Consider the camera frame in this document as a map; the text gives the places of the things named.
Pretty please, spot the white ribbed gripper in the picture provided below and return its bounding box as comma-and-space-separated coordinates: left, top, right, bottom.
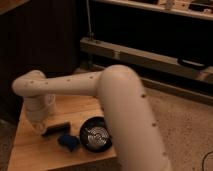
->
24, 94, 56, 135

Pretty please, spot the black and white eraser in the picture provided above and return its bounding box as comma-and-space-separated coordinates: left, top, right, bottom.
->
42, 122, 71, 137

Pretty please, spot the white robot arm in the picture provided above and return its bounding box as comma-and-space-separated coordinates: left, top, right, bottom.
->
12, 65, 173, 171

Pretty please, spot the blue sponge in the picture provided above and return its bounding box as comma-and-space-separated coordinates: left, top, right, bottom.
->
57, 133, 80, 151

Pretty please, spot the black bowl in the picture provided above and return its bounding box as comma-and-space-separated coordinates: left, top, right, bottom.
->
79, 116, 112, 153

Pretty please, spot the long wooden case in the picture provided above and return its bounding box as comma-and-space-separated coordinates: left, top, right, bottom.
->
80, 37, 213, 84

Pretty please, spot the metal pole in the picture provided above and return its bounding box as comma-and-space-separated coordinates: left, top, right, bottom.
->
86, 0, 94, 41

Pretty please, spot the wooden shelf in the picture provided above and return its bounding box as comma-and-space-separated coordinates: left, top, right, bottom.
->
93, 0, 213, 21

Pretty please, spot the black case handle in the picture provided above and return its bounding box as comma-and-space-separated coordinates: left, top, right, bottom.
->
177, 58, 209, 70

